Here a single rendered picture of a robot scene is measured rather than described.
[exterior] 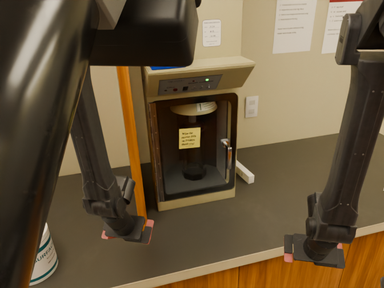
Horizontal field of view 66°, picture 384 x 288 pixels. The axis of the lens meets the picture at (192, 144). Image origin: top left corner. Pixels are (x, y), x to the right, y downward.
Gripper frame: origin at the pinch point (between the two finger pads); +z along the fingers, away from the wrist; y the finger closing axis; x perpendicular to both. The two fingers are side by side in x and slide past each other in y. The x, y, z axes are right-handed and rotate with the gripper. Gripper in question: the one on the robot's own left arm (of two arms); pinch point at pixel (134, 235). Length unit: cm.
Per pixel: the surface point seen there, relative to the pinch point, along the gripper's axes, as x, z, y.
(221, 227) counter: -12.0, 19.1, -24.4
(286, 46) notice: -103, 12, -48
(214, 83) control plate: -44, -21, -21
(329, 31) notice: -115, 12, -69
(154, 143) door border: -30.3, -5.1, -0.7
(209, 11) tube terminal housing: -59, -35, -18
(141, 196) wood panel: -14.1, 3.0, 2.1
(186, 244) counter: -2.9, 14.0, -13.8
